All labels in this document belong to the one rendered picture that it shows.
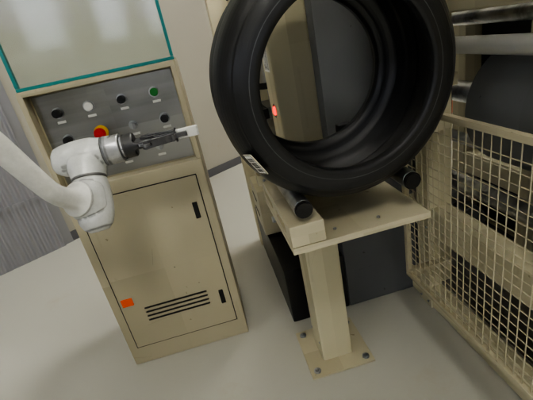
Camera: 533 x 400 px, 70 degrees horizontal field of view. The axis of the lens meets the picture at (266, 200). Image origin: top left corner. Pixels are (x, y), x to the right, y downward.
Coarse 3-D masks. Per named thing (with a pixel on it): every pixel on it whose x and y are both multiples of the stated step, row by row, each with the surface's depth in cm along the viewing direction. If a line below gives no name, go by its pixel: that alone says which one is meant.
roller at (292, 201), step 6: (282, 192) 101; (288, 192) 97; (294, 192) 95; (288, 198) 96; (294, 198) 92; (300, 198) 91; (306, 198) 92; (294, 204) 91; (300, 204) 89; (306, 204) 90; (294, 210) 90; (300, 210) 90; (306, 210) 90; (312, 210) 91; (300, 216) 90; (306, 216) 91
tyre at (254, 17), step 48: (240, 0) 74; (288, 0) 72; (336, 0) 100; (384, 0) 98; (432, 0) 77; (240, 48) 74; (384, 48) 105; (432, 48) 81; (240, 96) 77; (384, 96) 110; (432, 96) 84; (240, 144) 83; (288, 144) 110; (336, 144) 113; (384, 144) 105; (336, 192) 91
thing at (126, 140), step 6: (120, 138) 116; (126, 138) 116; (132, 138) 117; (138, 138) 121; (150, 138) 118; (126, 144) 115; (132, 144) 116; (126, 150) 116; (132, 150) 116; (138, 150) 121; (126, 156) 118; (132, 156) 119
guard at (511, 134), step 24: (456, 120) 100; (432, 144) 115; (528, 144) 79; (432, 168) 118; (504, 168) 89; (408, 192) 137; (432, 192) 121; (480, 192) 99; (504, 192) 91; (480, 216) 101; (528, 216) 85; (408, 240) 147; (504, 240) 94; (408, 264) 151; (456, 288) 122; (480, 288) 110; (504, 288) 99; (456, 312) 126; (504, 360) 107; (528, 384) 100
